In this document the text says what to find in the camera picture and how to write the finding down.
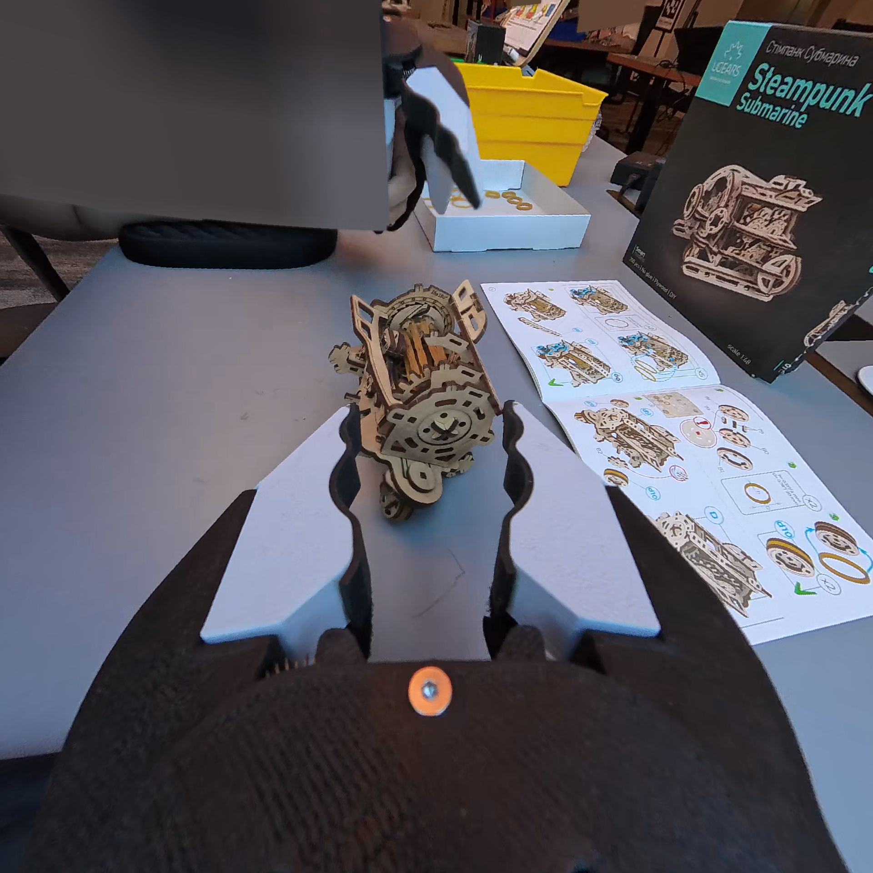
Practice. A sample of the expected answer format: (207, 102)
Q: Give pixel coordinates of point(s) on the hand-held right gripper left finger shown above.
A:
(286, 552)

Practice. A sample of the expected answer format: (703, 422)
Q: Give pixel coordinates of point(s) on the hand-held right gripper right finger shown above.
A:
(573, 552)

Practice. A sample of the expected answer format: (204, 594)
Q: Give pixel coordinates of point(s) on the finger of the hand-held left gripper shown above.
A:
(443, 102)
(440, 181)

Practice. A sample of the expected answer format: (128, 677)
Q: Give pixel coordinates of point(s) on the wooden gear model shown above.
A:
(423, 409)

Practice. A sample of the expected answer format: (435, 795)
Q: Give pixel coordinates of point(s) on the black teal model kit box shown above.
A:
(750, 225)

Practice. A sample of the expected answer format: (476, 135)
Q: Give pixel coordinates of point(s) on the small black box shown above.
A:
(485, 42)

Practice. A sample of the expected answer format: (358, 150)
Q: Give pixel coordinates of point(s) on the white shallow cardboard tray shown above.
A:
(505, 228)

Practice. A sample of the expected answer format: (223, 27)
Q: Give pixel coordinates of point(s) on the yellow plastic bin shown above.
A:
(532, 116)

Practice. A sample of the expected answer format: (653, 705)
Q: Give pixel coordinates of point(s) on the colourful printed board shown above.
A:
(535, 27)

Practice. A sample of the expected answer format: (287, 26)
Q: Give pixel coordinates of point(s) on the blue bin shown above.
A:
(563, 32)

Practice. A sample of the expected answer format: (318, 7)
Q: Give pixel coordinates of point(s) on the illustrated instruction booklet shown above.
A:
(682, 450)

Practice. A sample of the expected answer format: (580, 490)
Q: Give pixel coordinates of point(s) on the black flat device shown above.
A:
(638, 174)

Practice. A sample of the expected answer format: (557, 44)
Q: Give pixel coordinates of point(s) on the brown wooden desk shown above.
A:
(655, 71)

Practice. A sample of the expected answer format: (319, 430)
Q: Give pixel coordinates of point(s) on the black quilted wrist rest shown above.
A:
(225, 245)

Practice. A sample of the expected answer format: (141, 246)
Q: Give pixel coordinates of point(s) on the black white marker sign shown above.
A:
(672, 13)

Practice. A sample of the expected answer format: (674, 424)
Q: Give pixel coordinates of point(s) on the white rounded tray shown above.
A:
(866, 380)

